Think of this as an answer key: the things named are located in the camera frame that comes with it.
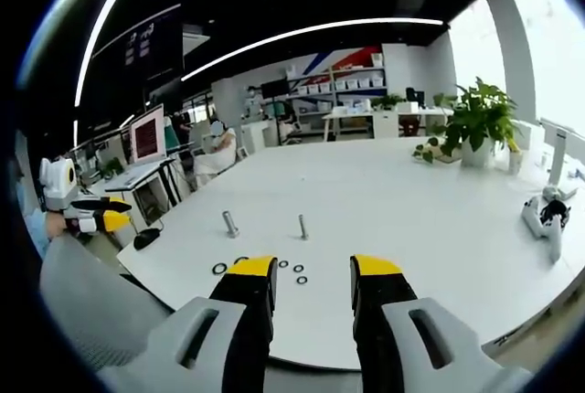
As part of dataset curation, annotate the grey mesh chair back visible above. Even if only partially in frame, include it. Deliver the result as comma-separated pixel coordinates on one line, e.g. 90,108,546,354
38,236,177,372

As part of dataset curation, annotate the thick metal stud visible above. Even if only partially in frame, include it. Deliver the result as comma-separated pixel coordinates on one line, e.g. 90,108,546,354
221,210,240,239

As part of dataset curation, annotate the ceiling light strip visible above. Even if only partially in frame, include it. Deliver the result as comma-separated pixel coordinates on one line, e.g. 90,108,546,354
74,0,153,108
181,18,445,82

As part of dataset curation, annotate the red chair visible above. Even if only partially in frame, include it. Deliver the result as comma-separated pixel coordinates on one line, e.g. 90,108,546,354
398,114,424,138

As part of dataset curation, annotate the shelf with white boxes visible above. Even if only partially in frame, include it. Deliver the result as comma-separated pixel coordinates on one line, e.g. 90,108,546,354
285,52,388,132

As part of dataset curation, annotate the black monitor on stand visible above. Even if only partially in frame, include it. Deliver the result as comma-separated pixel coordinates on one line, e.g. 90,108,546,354
260,80,292,113

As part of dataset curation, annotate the person's left hand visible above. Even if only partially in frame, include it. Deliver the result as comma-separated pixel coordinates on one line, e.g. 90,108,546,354
44,213,70,237

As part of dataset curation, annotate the dark hanging display screen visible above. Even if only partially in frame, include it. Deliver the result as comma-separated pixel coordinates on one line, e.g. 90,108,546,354
90,3,185,81

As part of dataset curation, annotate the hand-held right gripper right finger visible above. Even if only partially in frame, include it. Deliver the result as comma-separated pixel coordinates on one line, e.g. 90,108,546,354
349,253,537,393

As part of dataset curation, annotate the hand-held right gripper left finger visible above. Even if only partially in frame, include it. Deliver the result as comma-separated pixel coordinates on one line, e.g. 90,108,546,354
97,254,280,393

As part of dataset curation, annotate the white upright stand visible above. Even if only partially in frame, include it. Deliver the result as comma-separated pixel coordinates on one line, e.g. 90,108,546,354
546,130,580,200

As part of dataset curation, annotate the white desk with black legs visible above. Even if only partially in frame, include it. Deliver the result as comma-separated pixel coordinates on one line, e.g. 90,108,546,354
103,157,185,229

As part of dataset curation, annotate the white hand-held device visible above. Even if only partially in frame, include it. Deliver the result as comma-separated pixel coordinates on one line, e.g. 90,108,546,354
521,196,572,264

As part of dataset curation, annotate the small trailing green plant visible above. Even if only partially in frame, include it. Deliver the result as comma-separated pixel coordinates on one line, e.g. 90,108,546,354
411,135,447,165

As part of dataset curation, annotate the computer monitor with red screen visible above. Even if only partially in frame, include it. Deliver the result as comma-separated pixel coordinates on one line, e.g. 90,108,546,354
129,103,167,165

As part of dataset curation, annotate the white side table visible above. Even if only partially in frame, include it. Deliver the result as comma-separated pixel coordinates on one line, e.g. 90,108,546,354
321,107,453,142

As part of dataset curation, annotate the black computer mouse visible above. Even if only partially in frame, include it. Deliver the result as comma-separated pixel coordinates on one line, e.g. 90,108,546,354
133,228,161,250

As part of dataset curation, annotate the large green potted plant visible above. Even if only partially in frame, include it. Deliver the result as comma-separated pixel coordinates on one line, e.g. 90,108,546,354
431,76,525,169

